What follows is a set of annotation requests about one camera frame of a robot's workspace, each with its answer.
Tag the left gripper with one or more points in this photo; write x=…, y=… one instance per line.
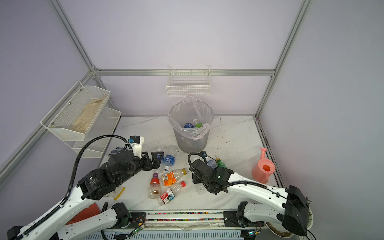
x=148, y=166

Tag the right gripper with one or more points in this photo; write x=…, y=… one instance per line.
x=194, y=176

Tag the clear light-blue label bottle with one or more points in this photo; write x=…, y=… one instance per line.
x=212, y=163

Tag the yellow-cap clear bottle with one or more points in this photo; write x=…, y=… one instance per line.
x=172, y=177

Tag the red label clear bottle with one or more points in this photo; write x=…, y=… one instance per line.
x=170, y=193

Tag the Pocari Sweat bottle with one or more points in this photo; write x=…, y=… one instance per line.
x=189, y=126

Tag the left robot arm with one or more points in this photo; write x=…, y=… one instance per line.
x=90, y=189

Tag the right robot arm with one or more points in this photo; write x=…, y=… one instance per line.
x=292, y=207

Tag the grey mesh waste bin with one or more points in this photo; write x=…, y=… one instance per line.
x=189, y=146

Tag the clear plastic bin liner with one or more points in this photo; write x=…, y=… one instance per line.
x=185, y=110

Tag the capless blue label bottle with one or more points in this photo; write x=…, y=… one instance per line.
x=170, y=158

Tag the green plastic bottle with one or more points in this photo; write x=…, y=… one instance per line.
x=220, y=163

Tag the red label purple-cap bottle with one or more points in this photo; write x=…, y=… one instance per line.
x=154, y=189

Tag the blue dotted work glove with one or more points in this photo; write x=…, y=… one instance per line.
x=115, y=151

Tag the white mesh lower shelf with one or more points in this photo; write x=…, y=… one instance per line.
x=105, y=124

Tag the white mesh shelf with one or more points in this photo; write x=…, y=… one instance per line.
x=59, y=120
x=105, y=124

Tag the pink watering can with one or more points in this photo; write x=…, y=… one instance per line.
x=264, y=168

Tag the orange rubber glove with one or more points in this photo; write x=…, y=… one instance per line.
x=86, y=213

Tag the beige cloth in shelf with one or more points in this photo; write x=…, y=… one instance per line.
x=84, y=120

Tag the white mesh upper shelf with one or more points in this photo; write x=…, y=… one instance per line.
x=59, y=120

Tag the potted green plant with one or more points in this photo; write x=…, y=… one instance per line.
x=279, y=231

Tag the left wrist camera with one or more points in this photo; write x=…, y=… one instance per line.
x=136, y=143

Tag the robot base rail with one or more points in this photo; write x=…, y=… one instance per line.
x=183, y=219

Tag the white wire wall basket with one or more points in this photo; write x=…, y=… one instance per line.
x=189, y=81

